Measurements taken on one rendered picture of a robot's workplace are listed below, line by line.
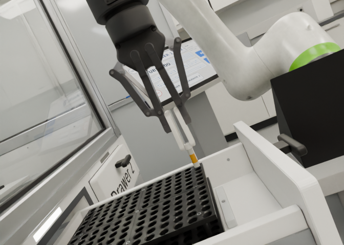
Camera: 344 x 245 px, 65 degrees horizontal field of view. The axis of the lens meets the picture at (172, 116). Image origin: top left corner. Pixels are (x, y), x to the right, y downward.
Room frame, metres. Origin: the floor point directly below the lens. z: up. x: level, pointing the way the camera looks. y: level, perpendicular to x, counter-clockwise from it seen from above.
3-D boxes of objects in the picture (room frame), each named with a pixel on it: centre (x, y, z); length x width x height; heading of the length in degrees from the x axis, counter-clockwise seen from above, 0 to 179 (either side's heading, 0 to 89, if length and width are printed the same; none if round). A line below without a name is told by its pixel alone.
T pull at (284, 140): (0.36, -0.12, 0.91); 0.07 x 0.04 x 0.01; 175
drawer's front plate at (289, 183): (0.36, -0.09, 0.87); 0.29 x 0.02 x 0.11; 175
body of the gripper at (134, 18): (0.45, 0.00, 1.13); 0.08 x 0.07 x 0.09; 85
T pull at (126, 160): (0.70, 0.17, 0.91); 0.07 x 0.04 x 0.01; 175
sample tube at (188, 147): (0.45, 0.00, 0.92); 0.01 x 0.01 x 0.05
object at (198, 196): (0.37, 0.00, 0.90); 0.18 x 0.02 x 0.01; 175
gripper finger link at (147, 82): (0.45, 0.01, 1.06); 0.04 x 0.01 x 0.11; 175
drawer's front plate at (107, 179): (0.70, 0.20, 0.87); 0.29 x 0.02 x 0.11; 175
